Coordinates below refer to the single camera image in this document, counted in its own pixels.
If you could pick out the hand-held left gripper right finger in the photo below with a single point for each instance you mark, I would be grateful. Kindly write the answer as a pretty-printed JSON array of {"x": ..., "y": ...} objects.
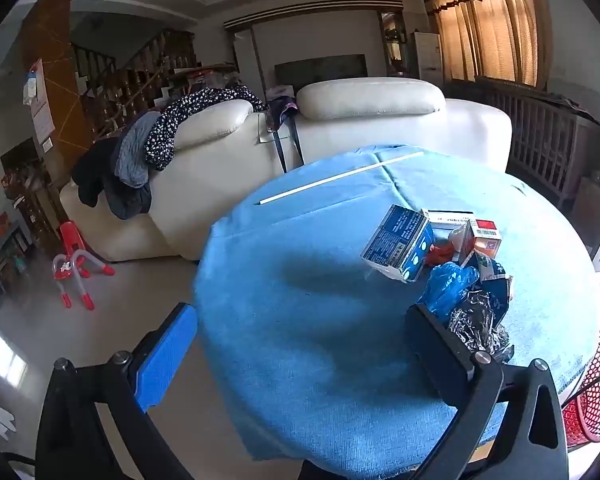
[{"x": 440, "y": 360}]

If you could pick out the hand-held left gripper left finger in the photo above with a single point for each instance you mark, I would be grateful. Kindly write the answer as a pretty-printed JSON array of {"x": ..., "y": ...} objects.
[{"x": 165, "y": 355}]

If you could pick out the silver foil wrapper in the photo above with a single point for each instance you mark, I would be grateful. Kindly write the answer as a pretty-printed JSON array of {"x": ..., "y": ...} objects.
[{"x": 475, "y": 325}]

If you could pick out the blue plastic glove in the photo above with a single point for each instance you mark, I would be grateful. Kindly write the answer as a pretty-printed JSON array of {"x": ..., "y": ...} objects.
[{"x": 447, "y": 287}]

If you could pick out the orange wrapper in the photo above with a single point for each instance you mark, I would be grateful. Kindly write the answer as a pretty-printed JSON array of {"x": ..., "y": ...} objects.
[{"x": 437, "y": 254}]

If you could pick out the red mesh basket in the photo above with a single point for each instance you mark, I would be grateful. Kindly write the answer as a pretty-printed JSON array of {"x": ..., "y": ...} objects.
[{"x": 595, "y": 400}]

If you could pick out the orange and white box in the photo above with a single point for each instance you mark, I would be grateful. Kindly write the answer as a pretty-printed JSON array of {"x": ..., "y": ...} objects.
[{"x": 485, "y": 240}]

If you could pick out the white medicine box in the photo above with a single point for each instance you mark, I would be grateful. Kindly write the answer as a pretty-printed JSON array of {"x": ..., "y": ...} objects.
[{"x": 447, "y": 219}]

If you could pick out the brown box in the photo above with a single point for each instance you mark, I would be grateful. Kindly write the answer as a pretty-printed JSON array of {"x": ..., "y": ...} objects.
[{"x": 595, "y": 205}]

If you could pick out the flattened blue carton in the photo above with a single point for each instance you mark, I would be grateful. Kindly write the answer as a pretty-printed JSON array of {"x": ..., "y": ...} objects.
[{"x": 497, "y": 280}]

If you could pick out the blue and white carton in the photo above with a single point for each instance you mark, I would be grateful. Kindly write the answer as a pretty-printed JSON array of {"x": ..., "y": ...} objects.
[{"x": 395, "y": 240}]

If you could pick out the red toy chair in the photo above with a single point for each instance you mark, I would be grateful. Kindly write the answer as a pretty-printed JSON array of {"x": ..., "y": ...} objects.
[{"x": 70, "y": 237}]

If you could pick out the blue tablecloth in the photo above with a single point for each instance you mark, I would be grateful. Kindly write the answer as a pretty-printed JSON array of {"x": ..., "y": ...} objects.
[{"x": 305, "y": 285}]

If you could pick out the wooden crib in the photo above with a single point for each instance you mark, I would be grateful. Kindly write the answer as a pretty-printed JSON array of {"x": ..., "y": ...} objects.
[{"x": 540, "y": 135}]

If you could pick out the dark navy garment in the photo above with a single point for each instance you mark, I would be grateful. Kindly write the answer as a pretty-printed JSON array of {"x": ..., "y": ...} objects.
[{"x": 92, "y": 170}]

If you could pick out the dark wooden shelf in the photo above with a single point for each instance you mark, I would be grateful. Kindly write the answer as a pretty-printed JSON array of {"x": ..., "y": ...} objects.
[{"x": 35, "y": 200}]

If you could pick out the grey blue garment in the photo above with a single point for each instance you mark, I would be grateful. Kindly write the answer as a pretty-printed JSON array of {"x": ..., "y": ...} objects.
[{"x": 132, "y": 155}]

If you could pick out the thin white strip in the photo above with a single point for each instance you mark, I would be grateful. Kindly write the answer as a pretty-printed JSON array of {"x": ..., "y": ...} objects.
[{"x": 340, "y": 176}]

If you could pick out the dark floral garment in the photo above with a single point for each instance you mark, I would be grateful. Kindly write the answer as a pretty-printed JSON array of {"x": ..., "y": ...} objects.
[{"x": 165, "y": 130}]

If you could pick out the cream leather sofa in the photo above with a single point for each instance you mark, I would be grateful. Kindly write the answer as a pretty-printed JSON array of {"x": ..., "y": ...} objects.
[{"x": 380, "y": 125}]

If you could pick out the wooden staircase railing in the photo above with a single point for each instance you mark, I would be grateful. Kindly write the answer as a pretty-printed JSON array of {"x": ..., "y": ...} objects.
[{"x": 130, "y": 80}]

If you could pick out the orange curtain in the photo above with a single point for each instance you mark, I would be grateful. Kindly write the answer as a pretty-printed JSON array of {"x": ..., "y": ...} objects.
[{"x": 495, "y": 25}]

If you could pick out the white standing air conditioner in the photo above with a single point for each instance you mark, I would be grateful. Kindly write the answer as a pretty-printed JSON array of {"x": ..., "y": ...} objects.
[{"x": 427, "y": 57}]

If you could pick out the dark television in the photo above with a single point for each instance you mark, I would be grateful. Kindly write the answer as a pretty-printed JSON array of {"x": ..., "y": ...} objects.
[{"x": 320, "y": 67}]

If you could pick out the wooden display cabinet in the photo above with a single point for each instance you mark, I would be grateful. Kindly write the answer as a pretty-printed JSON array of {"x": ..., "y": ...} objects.
[{"x": 395, "y": 45}]

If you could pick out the wall calendar papers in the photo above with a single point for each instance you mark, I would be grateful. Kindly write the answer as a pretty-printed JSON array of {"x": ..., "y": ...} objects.
[{"x": 42, "y": 110}]

